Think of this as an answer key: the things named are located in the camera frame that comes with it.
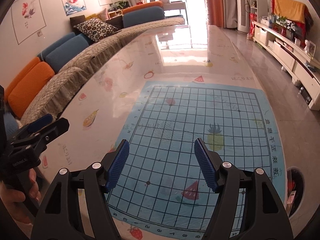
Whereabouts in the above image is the TV under orange cloth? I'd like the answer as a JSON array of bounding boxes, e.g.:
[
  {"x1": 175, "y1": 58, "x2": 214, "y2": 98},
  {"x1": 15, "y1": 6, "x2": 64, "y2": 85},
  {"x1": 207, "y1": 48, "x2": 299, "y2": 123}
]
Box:
[{"x1": 272, "y1": 0, "x2": 314, "y2": 35}]

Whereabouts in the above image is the blue grid mat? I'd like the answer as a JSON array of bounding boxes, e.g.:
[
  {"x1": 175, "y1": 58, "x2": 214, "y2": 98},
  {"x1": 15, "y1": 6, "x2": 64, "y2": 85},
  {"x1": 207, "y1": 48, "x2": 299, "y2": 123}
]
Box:
[{"x1": 107, "y1": 81, "x2": 286, "y2": 239}]

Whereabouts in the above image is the fish painting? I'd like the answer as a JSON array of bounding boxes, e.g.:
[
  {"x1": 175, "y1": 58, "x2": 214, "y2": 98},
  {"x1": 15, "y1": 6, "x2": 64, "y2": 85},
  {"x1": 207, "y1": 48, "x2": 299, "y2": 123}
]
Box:
[{"x1": 10, "y1": 0, "x2": 46, "y2": 44}]

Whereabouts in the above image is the orange red curtain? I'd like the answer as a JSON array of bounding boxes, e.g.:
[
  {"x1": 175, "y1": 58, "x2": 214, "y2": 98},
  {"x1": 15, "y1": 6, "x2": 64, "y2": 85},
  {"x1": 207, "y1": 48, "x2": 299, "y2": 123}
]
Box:
[{"x1": 206, "y1": 0, "x2": 224, "y2": 28}]

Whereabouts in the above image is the person's left hand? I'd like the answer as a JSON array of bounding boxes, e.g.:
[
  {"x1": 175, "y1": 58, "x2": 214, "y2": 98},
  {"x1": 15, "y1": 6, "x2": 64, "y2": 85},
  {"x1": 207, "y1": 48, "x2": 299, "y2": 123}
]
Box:
[{"x1": 1, "y1": 168, "x2": 41, "y2": 224}]

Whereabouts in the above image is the grey trash bin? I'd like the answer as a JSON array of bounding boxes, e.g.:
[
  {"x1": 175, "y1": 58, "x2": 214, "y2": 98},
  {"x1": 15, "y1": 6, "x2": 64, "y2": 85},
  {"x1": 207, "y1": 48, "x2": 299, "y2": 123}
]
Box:
[{"x1": 286, "y1": 167, "x2": 305, "y2": 218}]

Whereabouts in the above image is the black white patterned pillow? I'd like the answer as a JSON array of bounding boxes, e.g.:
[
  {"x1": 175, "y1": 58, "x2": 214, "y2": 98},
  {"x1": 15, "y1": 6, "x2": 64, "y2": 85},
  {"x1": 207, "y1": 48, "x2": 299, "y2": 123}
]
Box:
[{"x1": 73, "y1": 18, "x2": 118, "y2": 42}]

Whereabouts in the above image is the white air conditioner tower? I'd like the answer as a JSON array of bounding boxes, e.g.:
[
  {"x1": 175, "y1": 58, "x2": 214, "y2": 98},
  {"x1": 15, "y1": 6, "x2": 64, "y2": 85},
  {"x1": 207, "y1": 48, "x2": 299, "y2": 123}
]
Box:
[{"x1": 236, "y1": 0, "x2": 250, "y2": 33}]

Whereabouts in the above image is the white TV cabinet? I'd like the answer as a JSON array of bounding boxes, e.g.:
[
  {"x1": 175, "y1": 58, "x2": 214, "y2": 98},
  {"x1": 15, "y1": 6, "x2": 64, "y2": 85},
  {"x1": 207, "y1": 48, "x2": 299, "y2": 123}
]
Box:
[{"x1": 252, "y1": 21, "x2": 319, "y2": 111}]

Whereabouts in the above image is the sofa with beige cover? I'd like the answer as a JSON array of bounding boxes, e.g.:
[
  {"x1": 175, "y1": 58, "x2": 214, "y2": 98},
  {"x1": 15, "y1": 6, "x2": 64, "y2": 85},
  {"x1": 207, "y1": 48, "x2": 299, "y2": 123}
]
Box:
[{"x1": 4, "y1": 2, "x2": 185, "y2": 135}]

